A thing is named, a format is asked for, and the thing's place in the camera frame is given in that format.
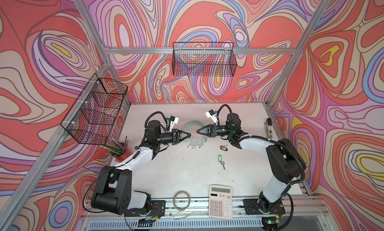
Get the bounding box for key with green tag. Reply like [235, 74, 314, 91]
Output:
[218, 155, 226, 170]

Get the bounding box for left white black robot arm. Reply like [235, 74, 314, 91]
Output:
[91, 111, 191, 216]

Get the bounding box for black wire basket back wall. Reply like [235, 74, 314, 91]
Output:
[172, 42, 238, 77]

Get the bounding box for metal disc with keyrings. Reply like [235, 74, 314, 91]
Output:
[182, 120, 208, 149]

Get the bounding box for white stapler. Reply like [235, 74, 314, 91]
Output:
[265, 118, 273, 139]

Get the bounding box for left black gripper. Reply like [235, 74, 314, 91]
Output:
[155, 131, 191, 147]

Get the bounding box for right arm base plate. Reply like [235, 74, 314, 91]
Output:
[242, 199, 286, 216]

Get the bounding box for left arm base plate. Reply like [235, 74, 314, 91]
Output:
[125, 200, 166, 218]

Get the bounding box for black wire basket left wall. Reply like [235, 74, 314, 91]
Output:
[61, 74, 128, 145]

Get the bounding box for black wire basket wall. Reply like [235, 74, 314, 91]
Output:
[61, 74, 128, 145]
[172, 42, 238, 77]

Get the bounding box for clear tape roll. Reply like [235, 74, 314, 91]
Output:
[173, 191, 192, 212]

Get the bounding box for white desk calculator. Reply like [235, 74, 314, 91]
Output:
[208, 185, 233, 220]

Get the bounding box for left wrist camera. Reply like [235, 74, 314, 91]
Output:
[167, 116, 179, 131]

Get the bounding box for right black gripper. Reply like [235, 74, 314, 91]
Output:
[197, 123, 234, 138]

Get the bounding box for red cup with pens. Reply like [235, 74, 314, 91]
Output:
[101, 138, 127, 162]

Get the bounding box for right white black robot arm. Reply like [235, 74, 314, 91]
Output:
[197, 104, 307, 214]

